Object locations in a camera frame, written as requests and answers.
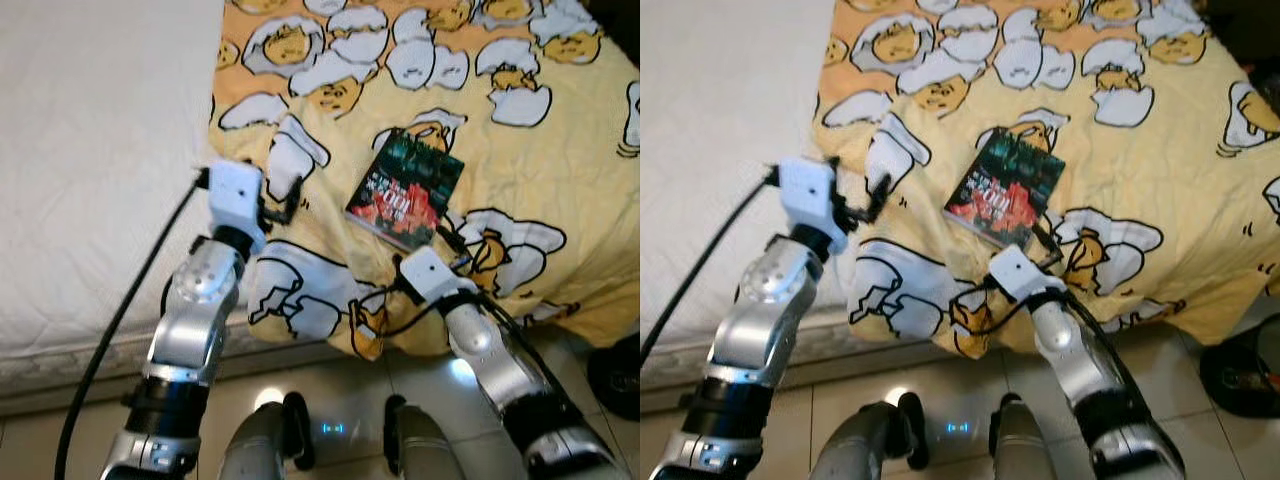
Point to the grey left robot leg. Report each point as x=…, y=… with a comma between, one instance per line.
x=860, y=445
x=260, y=445

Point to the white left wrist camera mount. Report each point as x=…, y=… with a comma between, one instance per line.
x=235, y=195
x=808, y=192

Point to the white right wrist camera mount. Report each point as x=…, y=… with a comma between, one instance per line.
x=430, y=275
x=1020, y=272

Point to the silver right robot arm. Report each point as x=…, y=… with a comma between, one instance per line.
x=480, y=345
x=1065, y=345

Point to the black round floor object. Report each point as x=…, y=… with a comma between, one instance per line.
x=618, y=380
x=1240, y=375

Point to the yellow egg cartoon blanket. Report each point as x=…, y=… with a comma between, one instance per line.
x=540, y=160
x=1150, y=170

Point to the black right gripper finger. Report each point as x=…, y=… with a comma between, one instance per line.
x=1042, y=234
x=448, y=236

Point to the white quilted mattress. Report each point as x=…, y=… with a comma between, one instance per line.
x=100, y=150
x=720, y=150

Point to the grey right robot leg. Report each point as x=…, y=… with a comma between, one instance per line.
x=425, y=450
x=1015, y=450

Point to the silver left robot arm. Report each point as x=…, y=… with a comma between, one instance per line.
x=760, y=320
x=195, y=320

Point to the grey robot leg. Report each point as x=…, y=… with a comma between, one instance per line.
x=260, y=445
x=860, y=445
x=1015, y=450
x=425, y=450

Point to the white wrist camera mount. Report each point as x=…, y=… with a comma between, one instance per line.
x=235, y=195
x=1020, y=272
x=808, y=192
x=430, y=275

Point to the dark book red print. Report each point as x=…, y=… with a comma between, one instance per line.
x=405, y=190
x=1005, y=190

